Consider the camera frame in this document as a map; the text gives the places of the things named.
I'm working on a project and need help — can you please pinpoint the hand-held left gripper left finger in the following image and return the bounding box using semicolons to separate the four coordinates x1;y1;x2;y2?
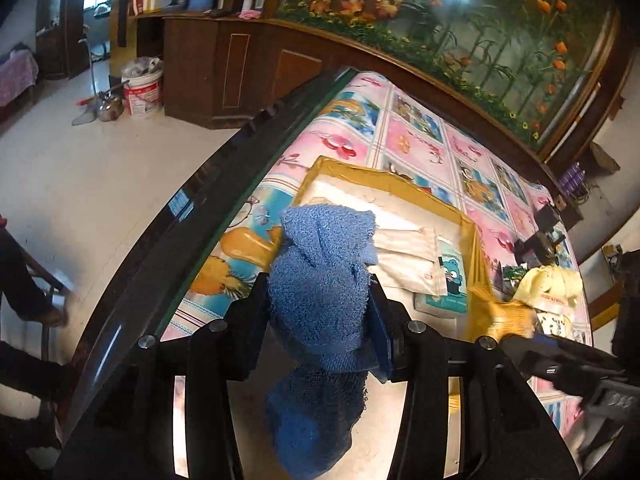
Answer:
52;272;273;480

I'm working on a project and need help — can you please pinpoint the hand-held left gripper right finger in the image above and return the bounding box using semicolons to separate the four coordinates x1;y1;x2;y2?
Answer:
367;277;583;480

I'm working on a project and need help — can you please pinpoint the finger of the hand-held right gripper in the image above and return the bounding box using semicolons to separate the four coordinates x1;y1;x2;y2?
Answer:
500;332;626;398

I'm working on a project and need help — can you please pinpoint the yellow knitted cloth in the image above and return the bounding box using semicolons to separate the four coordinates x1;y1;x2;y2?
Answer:
487;300;540;343

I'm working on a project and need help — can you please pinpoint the blue towel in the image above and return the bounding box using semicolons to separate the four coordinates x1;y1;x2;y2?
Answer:
264;203;379;480

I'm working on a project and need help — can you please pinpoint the knotted pale yellow towel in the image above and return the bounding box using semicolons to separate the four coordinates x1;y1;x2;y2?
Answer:
515;265;583;313

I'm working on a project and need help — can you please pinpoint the yellow-taped cardboard box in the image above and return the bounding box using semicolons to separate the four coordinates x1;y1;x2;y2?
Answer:
292;156;501;351

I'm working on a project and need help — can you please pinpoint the cartoon print packet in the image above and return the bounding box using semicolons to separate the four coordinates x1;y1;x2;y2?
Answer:
414;237;469;318

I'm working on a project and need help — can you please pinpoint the small black electric motor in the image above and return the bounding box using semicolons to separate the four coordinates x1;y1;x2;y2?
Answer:
515;205;568;267

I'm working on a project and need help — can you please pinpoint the pink cartoon printed tablecloth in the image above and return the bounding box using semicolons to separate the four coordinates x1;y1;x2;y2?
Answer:
165;72;593;443

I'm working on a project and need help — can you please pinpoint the dark wooden cabinet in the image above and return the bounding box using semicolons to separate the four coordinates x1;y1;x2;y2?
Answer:
162;12;586;216

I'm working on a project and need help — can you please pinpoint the white plastic bucket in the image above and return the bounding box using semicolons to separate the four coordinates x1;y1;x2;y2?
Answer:
121;57;165;120

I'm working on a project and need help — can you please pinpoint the metal kettle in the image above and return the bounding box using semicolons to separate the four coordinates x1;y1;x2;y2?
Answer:
96;89;126;122

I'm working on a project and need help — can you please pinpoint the fish tank with artificial flowers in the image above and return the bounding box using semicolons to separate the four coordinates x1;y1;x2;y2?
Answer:
275;0;623;157

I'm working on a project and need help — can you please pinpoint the table with pink cloth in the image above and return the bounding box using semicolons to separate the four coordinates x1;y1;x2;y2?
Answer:
0;50;40;107

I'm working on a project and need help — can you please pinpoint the dustpan with long handle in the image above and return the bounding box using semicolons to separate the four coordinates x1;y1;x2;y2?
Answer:
71;25;102;127

